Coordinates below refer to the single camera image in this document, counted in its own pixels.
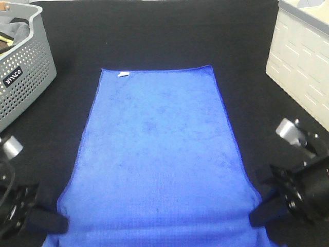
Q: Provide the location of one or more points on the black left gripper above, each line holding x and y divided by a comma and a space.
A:
18, 212

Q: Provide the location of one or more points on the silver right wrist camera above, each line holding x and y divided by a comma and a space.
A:
289, 131

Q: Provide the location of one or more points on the grey towel in basket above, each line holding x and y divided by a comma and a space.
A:
17, 31

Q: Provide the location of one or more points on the grey perforated plastic basket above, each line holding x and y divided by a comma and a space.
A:
28, 68

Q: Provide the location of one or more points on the blue microfiber towel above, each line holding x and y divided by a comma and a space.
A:
158, 165

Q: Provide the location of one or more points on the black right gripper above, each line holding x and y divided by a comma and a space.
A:
304, 190

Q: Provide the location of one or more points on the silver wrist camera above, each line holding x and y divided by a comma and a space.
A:
289, 131
10, 148

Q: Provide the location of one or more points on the brown and yellow cloths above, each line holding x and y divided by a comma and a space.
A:
6, 42

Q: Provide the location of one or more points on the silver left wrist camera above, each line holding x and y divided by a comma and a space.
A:
10, 148

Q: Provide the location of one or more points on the white plastic storage crate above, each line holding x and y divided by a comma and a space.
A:
298, 56

